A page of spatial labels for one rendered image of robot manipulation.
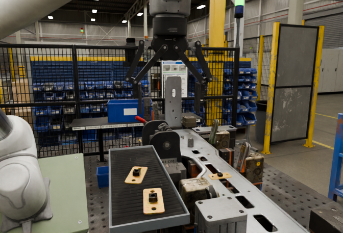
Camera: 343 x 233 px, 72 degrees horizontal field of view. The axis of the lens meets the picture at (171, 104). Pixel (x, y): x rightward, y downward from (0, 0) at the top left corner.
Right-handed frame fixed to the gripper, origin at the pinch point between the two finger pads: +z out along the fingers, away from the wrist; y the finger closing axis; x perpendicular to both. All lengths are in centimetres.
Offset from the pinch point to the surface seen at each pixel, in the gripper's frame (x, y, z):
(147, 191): -10.4, -5.4, 15.4
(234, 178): 22.6, 27.2, 33.5
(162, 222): -19.8, -3.0, 15.2
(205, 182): 6.8, 11.8, 24.6
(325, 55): 915, 779, 9
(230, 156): 51, 37, 39
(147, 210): -16.6, -5.6, 15.1
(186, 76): 129, 27, 8
